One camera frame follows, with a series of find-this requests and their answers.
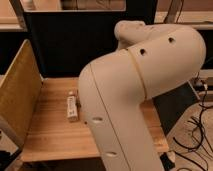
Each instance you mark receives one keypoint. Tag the white eraser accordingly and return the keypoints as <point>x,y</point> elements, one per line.
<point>72,111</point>

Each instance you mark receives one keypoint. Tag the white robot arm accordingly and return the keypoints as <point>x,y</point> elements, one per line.
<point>149,60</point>

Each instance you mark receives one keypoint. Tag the black back panel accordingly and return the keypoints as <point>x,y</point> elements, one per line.
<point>64,42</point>

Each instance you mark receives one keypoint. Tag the right dark side panel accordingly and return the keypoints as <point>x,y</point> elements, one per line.
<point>171,105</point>

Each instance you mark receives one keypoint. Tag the left wooden side panel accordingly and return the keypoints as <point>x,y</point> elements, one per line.
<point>19,92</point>

